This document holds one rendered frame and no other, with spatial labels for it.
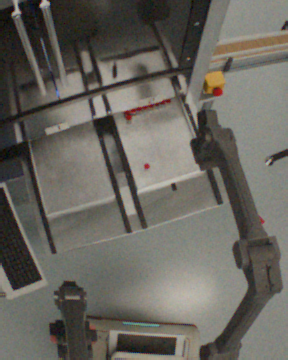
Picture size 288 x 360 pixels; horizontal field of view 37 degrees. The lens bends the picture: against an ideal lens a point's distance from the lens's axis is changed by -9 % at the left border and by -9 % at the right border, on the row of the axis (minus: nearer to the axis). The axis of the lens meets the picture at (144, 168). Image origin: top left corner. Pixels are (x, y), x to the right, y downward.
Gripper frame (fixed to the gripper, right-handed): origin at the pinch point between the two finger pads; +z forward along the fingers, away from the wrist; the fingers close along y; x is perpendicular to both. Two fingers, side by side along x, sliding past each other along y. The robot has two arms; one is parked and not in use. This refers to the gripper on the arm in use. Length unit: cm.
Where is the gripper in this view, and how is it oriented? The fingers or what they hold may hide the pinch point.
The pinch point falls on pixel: (200, 159)
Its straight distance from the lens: 149.9
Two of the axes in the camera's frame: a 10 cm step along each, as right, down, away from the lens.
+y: -3.0, -9.3, 2.0
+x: -9.5, 2.8, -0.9
